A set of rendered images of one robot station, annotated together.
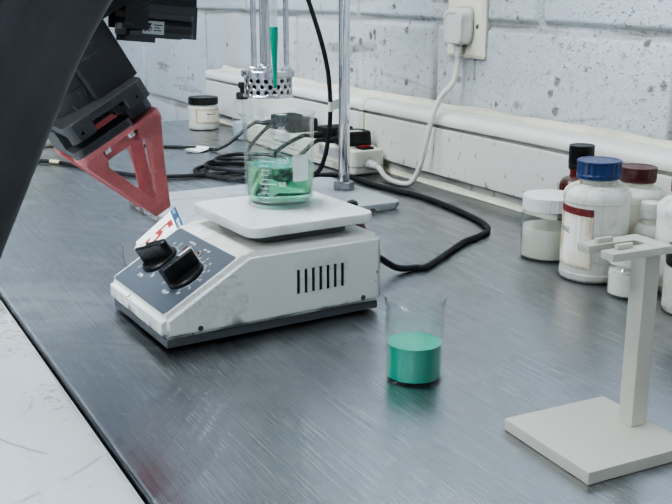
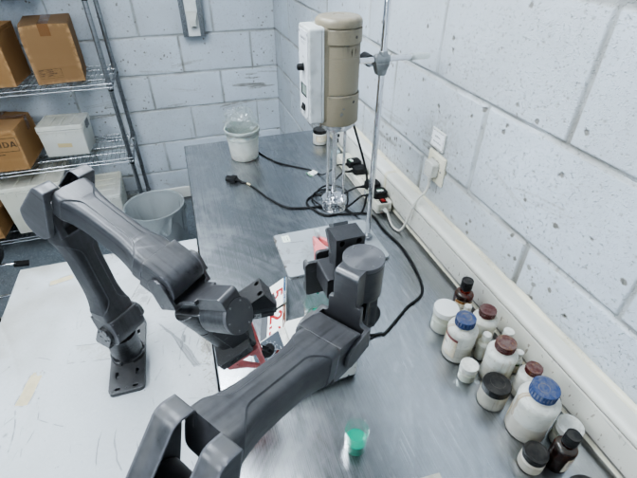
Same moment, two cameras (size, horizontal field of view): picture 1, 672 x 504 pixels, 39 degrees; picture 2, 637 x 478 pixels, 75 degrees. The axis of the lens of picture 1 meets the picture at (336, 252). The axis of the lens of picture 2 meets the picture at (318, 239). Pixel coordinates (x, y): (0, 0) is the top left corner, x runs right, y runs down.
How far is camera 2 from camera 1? 56 cm
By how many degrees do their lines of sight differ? 24
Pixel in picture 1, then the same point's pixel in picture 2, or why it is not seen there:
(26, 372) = not seen: hidden behind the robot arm
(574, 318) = (435, 399)
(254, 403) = (290, 460)
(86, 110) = (227, 355)
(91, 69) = (229, 340)
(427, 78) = (416, 175)
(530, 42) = (462, 195)
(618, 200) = (469, 340)
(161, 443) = not seen: outside the picture
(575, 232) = (448, 343)
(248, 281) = not seen: hidden behind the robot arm
